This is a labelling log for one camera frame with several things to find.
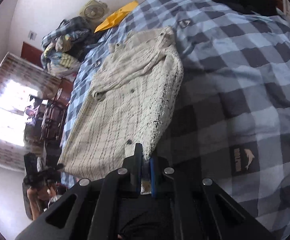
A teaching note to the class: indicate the blue checkered bed cover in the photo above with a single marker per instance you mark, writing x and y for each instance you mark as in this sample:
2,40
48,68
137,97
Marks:
233,108

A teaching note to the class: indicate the pile of bedding and clothes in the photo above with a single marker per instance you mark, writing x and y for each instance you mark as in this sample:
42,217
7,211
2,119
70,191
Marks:
65,48

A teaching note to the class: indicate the black clothes on bed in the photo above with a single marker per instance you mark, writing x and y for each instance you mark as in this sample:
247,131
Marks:
248,7

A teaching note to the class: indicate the cream plaid tweed jacket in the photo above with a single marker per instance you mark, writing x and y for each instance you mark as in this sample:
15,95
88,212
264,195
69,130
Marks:
130,101

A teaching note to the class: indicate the patterned window curtain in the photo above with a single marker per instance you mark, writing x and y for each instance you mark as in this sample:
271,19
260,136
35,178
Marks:
19,80

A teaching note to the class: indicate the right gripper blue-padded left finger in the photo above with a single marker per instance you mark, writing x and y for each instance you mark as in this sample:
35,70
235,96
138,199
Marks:
132,180

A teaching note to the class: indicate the wall switch plate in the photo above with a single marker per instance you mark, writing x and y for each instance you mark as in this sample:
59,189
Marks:
32,35

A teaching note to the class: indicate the yellow plastic bag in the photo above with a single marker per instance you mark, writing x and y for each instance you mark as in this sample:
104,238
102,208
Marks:
116,17

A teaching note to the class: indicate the beige box fan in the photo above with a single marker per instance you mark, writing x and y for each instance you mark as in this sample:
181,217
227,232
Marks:
94,12

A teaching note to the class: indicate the dark wooden tv stand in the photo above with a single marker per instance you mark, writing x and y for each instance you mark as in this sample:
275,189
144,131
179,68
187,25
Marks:
46,124

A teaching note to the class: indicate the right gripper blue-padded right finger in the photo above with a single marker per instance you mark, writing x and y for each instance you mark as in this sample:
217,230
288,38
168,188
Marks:
157,177

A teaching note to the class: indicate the dark red door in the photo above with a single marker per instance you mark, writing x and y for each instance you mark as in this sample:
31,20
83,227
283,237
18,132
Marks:
31,54

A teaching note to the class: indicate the person's left hand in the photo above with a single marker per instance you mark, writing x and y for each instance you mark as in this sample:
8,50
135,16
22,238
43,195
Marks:
44,194

